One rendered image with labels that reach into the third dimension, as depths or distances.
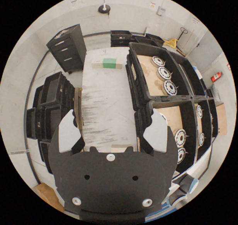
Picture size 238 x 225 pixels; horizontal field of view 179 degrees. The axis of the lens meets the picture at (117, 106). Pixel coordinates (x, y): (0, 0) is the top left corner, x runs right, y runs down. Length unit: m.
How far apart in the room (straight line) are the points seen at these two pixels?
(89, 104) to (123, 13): 3.15
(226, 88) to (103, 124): 3.53
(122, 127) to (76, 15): 3.33
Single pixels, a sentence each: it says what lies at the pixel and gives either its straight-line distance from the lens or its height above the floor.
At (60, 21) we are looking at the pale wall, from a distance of 3.50.
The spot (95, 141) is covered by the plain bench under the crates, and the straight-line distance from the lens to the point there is 0.49.
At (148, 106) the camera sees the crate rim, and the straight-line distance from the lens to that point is 0.28.
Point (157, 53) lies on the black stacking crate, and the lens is 0.66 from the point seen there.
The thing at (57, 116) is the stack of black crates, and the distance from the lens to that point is 1.06.
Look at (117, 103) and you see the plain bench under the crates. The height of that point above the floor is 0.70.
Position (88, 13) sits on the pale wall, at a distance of 3.22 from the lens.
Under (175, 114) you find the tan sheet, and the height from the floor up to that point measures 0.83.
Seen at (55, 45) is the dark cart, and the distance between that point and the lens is 1.40.
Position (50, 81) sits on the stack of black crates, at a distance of 1.26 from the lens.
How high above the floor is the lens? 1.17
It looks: 75 degrees down
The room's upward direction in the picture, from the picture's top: 10 degrees clockwise
